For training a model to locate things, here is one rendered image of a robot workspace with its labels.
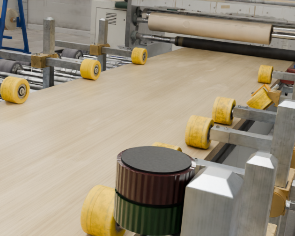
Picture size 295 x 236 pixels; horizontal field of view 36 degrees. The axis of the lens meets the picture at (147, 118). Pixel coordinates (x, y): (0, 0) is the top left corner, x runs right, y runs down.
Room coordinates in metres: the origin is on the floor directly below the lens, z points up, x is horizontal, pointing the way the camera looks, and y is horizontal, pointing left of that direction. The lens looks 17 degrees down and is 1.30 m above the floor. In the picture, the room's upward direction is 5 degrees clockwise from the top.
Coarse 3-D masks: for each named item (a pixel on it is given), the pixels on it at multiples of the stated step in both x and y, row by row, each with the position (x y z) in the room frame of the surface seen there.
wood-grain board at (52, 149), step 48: (48, 96) 1.51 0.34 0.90; (96, 96) 1.56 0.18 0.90; (144, 96) 1.62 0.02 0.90; (192, 96) 1.68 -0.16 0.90; (240, 96) 1.74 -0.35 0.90; (0, 144) 1.03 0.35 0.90; (48, 144) 1.05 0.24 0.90; (96, 144) 1.08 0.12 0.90; (144, 144) 1.11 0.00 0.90; (0, 192) 0.78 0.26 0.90; (48, 192) 0.80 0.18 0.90
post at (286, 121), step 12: (288, 108) 0.75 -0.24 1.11; (276, 120) 0.76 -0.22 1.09; (288, 120) 0.75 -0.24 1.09; (276, 132) 0.76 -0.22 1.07; (288, 132) 0.75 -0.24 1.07; (276, 144) 0.76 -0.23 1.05; (288, 144) 0.75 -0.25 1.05; (276, 156) 0.76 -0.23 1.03; (288, 156) 0.75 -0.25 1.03; (288, 168) 0.75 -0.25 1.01; (276, 180) 0.75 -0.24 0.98
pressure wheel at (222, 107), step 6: (216, 102) 1.34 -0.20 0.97; (222, 102) 1.34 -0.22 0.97; (228, 102) 1.33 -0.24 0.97; (234, 102) 1.35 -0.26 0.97; (216, 108) 1.33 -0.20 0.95; (222, 108) 1.32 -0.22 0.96; (228, 108) 1.32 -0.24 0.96; (216, 114) 1.33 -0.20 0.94; (222, 114) 1.32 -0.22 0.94; (228, 114) 1.31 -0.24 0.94; (216, 120) 1.33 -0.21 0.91; (222, 120) 1.32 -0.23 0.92; (228, 120) 1.32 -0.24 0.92
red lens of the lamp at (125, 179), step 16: (192, 160) 0.33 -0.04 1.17; (128, 176) 0.30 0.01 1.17; (144, 176) 0.30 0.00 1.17; (160, 176) 0.30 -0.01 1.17; (176, 176) 0.30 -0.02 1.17; (192, 176) 0.31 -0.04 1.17; (128, 192) 0.30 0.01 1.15; (144, 192) 0.30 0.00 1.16; (160, 192) 0.30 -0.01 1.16; (176, 192) 0.30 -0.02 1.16
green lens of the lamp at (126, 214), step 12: (120, 204) 0.31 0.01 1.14; (132, 204) 0.30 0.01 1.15; (180, 204) 0.30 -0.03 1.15; (120, 216) 0.31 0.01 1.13; (132, 216) 0.30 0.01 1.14; (144, 216) 0.30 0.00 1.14; (156, 216) 0.30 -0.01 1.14; (168, 216) 0.30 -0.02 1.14; (180, 216) 0.30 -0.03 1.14; (132, 228) 0.30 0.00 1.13; (144, 228) 0.30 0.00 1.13; (156, 228) 0.30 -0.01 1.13; (168, 228) 0.30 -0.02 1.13; (180, 228) 0.30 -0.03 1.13
